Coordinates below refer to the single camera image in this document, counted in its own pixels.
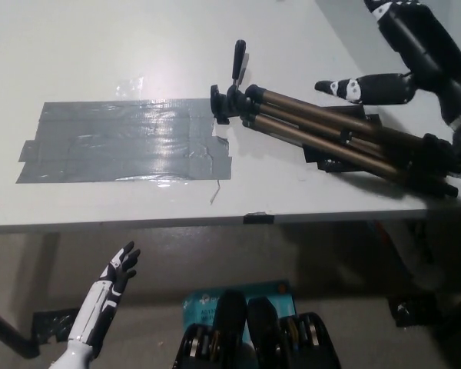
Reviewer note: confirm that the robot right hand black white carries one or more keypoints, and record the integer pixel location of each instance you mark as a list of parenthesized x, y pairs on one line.
[(426, 46)]

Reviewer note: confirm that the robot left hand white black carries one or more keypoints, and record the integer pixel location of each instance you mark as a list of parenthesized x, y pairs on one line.
[(100, 307)]

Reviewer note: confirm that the bronze and black camera tripod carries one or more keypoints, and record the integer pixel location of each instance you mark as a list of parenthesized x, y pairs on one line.
[(330, 128)]

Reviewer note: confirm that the robot black legs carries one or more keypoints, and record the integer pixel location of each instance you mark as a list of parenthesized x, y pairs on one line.
[(261, 334)]

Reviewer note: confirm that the black table leg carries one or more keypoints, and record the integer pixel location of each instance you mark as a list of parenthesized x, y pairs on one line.
[(5, 332)]

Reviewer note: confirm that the teal cardboard box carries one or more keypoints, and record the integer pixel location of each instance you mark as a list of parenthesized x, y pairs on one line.
[(203, 303)]

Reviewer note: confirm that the loose grey tape strand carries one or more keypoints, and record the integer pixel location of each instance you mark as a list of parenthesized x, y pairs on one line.
[(215, 192)]

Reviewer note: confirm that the small black edge tape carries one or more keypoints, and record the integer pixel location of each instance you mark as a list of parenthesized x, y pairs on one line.
[(259, 218)]

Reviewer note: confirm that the clear tape piece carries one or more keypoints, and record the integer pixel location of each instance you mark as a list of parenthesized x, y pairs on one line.
[(130, 87)]

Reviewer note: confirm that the grey duct tape patch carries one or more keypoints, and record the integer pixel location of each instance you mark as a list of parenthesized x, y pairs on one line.
[(127, 142)]

